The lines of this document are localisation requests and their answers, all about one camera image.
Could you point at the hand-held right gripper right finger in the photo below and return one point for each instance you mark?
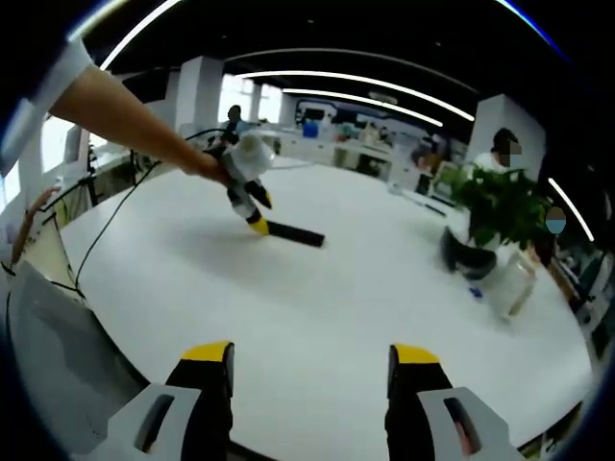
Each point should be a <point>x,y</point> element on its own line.
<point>413,413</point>

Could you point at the small blue object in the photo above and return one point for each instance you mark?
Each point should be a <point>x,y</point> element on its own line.
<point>475,292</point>

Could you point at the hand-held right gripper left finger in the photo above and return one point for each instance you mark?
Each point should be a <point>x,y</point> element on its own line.
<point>202,413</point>

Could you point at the black tripod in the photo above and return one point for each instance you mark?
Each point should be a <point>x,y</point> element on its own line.
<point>91,177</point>

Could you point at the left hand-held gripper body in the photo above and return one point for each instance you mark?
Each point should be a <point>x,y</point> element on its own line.
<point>247,158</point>

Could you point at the blue storage box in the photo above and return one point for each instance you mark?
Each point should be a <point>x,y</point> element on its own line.
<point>311,130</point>

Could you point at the clear glass jar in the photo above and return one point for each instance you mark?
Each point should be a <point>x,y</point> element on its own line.
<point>511,285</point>

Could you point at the grey mesh office chair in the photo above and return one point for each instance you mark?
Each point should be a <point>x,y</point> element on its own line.
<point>62,365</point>

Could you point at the dark plant pot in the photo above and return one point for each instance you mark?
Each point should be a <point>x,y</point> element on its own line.
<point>468,259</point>

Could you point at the black remote control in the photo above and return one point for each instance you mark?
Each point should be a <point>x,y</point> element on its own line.
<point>298,235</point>

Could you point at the green potted plant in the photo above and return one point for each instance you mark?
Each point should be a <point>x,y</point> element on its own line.
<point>504,206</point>

